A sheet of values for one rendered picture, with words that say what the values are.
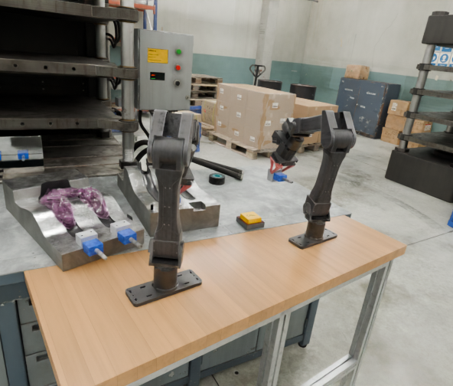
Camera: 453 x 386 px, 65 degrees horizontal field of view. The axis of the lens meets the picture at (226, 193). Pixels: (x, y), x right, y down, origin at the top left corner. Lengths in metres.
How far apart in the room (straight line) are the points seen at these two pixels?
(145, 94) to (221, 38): 7.00
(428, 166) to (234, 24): 5.75
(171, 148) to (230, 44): 8.29
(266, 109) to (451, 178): 2.41
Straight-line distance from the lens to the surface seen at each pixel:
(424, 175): 5.03
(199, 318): 0.92
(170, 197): 0.85
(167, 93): 2.03
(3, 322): 1.29
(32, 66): 1.84
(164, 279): 0.95
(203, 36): 8.70
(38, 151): 1.90
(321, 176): 1.24
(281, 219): 1.45
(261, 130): 5.10
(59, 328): 0.93
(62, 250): 1.09
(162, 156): 0.81
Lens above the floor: 1.40
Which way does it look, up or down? 22 degrees down
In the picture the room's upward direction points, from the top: 6 degrees clockwise
